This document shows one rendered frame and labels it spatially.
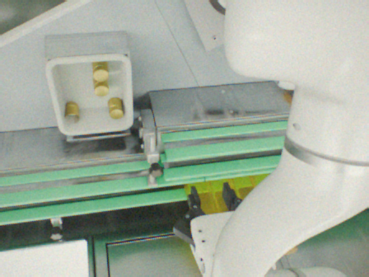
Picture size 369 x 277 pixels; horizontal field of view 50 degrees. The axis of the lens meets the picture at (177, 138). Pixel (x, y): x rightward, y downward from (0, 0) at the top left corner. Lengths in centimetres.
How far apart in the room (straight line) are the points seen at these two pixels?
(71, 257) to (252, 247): 78
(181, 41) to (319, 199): 68
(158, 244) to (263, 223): 76
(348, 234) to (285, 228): 94
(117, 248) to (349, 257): 63
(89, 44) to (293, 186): 63
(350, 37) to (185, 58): 72
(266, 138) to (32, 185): 57
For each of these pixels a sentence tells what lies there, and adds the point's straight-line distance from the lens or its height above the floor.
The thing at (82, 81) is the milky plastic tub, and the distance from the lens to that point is 96.
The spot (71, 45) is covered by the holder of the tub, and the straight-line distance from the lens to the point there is 87.
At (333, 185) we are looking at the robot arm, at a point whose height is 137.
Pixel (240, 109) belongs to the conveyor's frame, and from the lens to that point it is 100.
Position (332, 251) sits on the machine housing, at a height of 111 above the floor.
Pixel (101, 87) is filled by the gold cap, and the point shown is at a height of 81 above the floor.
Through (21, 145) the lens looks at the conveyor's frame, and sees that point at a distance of 106.
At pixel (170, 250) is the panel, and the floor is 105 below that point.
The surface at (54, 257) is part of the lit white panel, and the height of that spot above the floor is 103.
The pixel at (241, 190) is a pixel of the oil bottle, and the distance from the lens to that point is 100.
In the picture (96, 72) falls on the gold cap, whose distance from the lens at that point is 89.
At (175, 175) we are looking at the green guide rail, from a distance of 96.
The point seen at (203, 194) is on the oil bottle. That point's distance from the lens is 97.
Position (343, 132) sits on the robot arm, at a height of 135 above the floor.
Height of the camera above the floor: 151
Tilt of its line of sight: 40 degrees down
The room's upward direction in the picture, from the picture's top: 165 degrees clockwise
